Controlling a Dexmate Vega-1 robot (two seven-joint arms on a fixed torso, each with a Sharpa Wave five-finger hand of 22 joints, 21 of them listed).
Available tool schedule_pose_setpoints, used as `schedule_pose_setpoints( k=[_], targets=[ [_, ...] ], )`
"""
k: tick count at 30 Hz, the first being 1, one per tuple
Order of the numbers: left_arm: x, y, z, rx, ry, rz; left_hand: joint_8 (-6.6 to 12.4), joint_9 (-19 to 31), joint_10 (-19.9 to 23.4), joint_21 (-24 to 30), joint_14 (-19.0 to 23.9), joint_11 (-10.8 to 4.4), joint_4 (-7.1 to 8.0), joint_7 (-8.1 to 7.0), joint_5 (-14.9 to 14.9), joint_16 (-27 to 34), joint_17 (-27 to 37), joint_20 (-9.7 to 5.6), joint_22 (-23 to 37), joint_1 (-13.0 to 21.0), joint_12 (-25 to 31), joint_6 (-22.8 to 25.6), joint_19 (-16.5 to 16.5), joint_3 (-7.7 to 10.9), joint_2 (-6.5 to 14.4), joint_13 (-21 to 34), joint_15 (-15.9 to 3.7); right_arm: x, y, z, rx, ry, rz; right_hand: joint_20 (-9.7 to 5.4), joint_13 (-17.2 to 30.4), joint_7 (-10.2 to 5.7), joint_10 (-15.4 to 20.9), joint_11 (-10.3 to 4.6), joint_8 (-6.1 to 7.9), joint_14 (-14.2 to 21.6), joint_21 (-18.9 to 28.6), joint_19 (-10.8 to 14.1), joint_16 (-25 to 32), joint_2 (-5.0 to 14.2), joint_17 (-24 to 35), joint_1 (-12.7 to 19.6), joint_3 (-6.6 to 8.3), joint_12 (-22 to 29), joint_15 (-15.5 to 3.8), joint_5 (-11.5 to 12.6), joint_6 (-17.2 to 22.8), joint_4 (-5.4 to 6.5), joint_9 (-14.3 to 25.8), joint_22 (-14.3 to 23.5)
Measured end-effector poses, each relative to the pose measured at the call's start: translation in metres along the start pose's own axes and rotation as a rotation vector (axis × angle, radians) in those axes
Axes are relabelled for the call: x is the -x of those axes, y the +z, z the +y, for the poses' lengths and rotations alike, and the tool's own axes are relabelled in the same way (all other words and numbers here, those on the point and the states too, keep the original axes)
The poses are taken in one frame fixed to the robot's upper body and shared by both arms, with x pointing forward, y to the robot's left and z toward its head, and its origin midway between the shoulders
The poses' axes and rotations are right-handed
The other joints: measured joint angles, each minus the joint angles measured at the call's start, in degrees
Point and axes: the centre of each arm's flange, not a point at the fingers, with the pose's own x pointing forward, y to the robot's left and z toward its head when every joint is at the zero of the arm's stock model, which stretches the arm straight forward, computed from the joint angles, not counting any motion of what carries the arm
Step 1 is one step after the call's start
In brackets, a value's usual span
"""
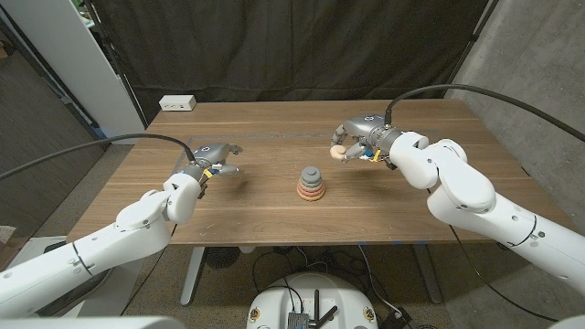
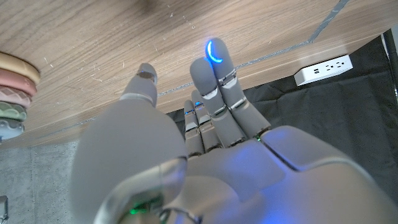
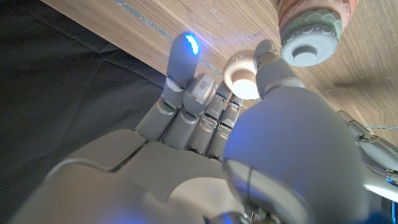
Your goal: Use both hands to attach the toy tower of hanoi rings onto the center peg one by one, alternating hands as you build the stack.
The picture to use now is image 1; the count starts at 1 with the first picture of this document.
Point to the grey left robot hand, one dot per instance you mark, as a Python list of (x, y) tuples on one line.
[(208, 153)]

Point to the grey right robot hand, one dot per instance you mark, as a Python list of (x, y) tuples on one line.
[(370, 130)]

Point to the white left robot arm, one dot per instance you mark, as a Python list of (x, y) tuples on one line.
[(91, 251)]

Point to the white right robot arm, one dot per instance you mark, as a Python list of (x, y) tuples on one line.
[(480, 196)]

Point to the white power strip box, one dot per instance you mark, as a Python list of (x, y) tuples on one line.
[(177, 102)]

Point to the round black floor fan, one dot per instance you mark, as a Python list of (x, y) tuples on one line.
[(222, 257)]

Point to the black curtain backdrop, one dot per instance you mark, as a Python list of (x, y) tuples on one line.
[(292, 45)]

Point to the white table leg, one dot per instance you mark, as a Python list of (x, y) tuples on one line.
[(194, 274)]

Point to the grey table leg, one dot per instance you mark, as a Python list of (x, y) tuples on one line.
[(427, 274)]

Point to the white robot torso base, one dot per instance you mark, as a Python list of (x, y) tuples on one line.
[(269, 301)]

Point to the black power adapter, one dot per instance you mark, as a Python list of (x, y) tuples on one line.
[(395, 318)]

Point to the black antenna electronics module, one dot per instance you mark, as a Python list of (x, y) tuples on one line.
[(299, 320)]

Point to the white wall panel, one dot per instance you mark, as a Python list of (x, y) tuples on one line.
[(68, 55)]

